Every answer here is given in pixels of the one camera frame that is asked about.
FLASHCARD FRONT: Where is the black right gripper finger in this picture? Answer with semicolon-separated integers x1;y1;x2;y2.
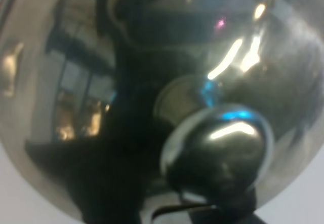
139;193;266;223

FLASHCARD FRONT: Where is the stainless steel teapot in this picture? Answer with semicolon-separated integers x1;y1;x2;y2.
1;0;323;223

